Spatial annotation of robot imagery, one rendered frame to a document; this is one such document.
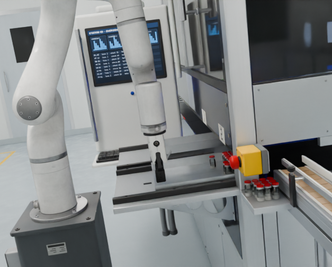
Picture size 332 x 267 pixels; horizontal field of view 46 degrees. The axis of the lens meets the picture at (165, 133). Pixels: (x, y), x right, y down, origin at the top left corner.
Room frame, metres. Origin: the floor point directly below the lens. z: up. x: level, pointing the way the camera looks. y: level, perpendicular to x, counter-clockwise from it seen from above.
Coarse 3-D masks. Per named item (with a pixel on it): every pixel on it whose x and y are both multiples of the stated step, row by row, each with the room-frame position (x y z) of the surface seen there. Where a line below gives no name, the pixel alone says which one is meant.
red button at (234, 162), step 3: (231, 156) 1.07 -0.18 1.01; (234, 156) 1.07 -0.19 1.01; (231, 159) 1.06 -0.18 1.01; (234, 159) 1.06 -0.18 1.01; (237, 159) 1.06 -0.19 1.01; (231, 162) 1.06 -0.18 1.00; (234, 162) 1.06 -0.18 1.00; (237, 162) 1.06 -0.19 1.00; (231, 165) 1.06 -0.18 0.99; (234, 165) 1.05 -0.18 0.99; (237, 165) 1.05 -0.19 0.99; (234, 168) 1.06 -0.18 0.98; (237, 168) 1.06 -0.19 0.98
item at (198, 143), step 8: (184, 136) 1.79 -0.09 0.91; (192, 136) 1.79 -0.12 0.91; (200, 136) 1.79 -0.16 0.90; (208, 136) 1.79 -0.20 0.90; (216, 136) 1.79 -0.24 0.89; (168, 144) 1.78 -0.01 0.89; (176, 144) 1.78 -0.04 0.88; (184, 144) 1.76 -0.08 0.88; (192, 144) 1.75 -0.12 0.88; (200, 144) 1.73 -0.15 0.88; (208, 144) 1.71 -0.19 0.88; (216, 144) 1.69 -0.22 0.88; (168, 152) 1.67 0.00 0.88; (176, 152) 1.65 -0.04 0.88; (184, 152) 1.53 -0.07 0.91; (192, 152) 1.53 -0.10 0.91; (200, 152) 1.53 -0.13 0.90; (216, 152) 1.54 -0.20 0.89
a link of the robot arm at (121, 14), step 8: (96, 0) 1.26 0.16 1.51; (104, 0) 1.24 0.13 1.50; (112, 0) 1.21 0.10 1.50; (120, 0) 1.20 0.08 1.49; (128, 0) 1.20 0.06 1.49; (136, 0) 1.21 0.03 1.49; (120, 8) 1.20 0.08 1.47; (128, 8) 1.20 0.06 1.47; (136, 8) 1.20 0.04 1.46; (120, 16) 1.20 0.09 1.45; (128, 16) 1.20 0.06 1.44; (136, 16) 1.20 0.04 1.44; (144, 16) 1.23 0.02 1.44
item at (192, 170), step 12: (192, 156) 1.45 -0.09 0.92; (204, 156) 1.45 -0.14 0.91; (216, 156) 1.45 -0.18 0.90; (168, 168) 1.44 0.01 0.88; (180, 168) 1.42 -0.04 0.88; (192, 168) 1.40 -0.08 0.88; (204, 168) 1.38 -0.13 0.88; (216, 168) 1.36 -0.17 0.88; (168, 180) 1.31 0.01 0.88; (180, 180) 1.29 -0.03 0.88; (192, 180) 1.19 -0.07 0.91; (204, 180) 1.19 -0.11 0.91; (216, 180) 1.19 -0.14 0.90
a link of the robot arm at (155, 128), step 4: (140, 124) 1.24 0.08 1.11; (156, 124) 1.20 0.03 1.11; (160, 124) 1.21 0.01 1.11; (164, 124) 1.22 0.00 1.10; (144, 128) 1.21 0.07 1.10; (148, 128) 1.21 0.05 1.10; (152, 128) 1.20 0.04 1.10; (156, 128) 1.20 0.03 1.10; (160, 128) 1.21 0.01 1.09; (164, 128) 1.22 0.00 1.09; (144, 132) 1.22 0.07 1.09; (148, 132) 1.21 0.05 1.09; (152, 132) 1.21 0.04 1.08; (156, 132) 1.21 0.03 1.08
